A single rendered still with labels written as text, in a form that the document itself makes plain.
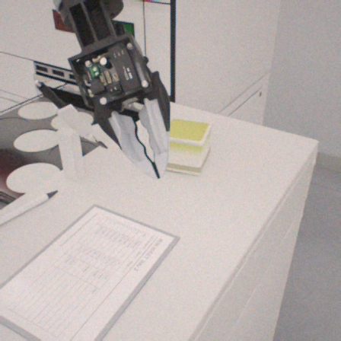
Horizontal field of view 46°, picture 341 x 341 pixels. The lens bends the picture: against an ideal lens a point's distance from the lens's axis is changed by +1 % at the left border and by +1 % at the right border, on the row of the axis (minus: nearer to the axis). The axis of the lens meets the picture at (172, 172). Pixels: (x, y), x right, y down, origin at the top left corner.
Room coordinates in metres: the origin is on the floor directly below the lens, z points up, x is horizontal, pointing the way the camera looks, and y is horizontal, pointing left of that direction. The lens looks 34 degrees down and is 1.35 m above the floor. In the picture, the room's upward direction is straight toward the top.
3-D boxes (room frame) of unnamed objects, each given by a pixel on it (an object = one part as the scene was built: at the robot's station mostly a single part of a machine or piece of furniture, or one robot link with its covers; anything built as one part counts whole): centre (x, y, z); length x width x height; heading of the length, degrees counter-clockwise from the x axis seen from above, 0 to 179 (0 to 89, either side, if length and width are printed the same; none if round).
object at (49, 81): (0.97, 0.20, 0.89); 0.44 x 0.02 x 0.10; 58
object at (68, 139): (0.56, 0.15, 1.03); 0.06 x 0.04 x 0.13; 148
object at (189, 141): (0.58, -0.02, 1.00); 0.07 x 0.07 x 0.07; 73
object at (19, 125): (0.78, 0.30, 0.90); 0.34 x 0.34 x 0.01; 58
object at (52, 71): (0.97, 0.20, 0.96); 0.44 x 0.01 x 0.02; 58
